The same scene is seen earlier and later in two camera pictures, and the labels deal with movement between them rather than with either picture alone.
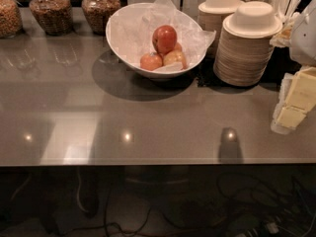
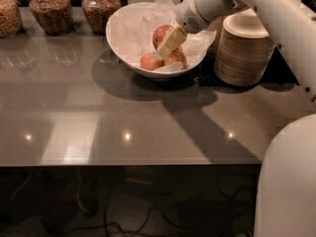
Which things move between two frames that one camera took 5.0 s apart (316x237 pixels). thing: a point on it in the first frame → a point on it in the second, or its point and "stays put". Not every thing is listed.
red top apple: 164,39 stays put
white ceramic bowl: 157,40 stays put
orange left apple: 151,62 stays put
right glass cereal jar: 99,5 stays put
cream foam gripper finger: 290,118 → 164,50
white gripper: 304,39 → 188,14
